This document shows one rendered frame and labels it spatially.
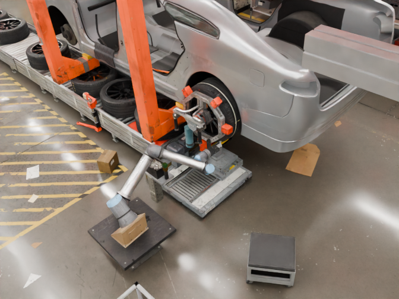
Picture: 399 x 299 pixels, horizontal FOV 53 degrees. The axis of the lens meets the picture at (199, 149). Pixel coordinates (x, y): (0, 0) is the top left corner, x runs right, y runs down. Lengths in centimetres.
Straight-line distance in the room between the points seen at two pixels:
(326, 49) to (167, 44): 463
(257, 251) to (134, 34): 220
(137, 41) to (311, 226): 248
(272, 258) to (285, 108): 129
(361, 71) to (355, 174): 388
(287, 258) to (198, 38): 216
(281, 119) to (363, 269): 157
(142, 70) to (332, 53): 299
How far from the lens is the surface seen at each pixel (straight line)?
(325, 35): 116
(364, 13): 495
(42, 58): 683
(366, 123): 578
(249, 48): 361
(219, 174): 451
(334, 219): 443
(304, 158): 503
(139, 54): 391
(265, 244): 369
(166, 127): 451
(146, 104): 417
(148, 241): 382
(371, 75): 112
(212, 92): 400
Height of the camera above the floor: 330
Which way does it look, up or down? 40 degrees down
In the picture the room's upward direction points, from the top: 4 degrees counter-clockwise
